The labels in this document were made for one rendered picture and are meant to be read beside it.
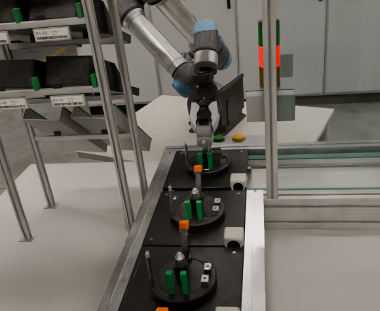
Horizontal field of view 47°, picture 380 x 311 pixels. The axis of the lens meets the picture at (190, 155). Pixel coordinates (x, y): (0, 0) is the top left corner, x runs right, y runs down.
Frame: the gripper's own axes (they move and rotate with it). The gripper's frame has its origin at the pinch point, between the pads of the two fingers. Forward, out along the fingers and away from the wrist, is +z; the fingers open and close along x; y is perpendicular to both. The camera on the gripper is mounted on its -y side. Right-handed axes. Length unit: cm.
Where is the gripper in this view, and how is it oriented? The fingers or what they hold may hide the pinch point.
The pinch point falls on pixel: (203, 128)
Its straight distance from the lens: 128.3
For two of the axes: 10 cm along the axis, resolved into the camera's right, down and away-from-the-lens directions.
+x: -9.9, 0.3, 1.7
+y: 1.7, 2.5, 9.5
